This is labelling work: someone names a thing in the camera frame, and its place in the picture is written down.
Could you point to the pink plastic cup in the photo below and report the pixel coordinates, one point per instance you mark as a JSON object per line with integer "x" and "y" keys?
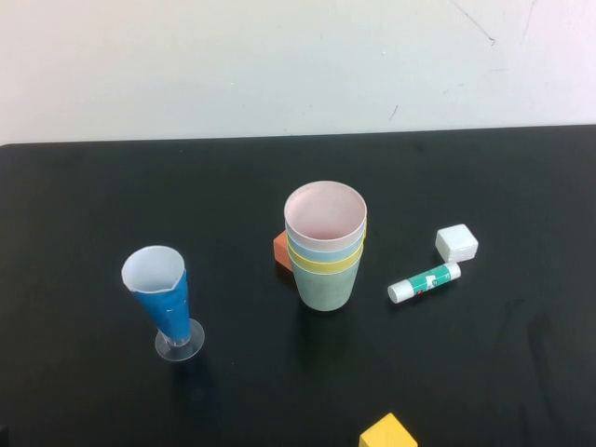
{"x": 326, "y": 209}

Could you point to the yellow plastic cup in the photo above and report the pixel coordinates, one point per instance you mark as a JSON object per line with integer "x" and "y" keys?
{"x": 326, "y": 267}

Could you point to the orange foam block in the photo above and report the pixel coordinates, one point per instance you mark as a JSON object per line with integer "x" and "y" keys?
{"x": 280, "y": 249}

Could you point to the blue-taped conical measuring glass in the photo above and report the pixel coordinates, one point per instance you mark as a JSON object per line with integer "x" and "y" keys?
{"x": 167, "y": 307}

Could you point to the white foam cube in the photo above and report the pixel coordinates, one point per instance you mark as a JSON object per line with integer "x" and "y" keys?
{"x": 456, "y": 242}

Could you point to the green plastic cup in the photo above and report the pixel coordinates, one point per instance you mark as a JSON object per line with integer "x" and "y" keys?
{"x": 326, "y": 291}

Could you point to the green white glue stick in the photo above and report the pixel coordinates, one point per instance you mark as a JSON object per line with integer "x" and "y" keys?
{"x": 423, "y": 281}

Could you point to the blue plastic cup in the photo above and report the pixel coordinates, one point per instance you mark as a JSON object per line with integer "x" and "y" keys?
{"x": 316, "y": 255}

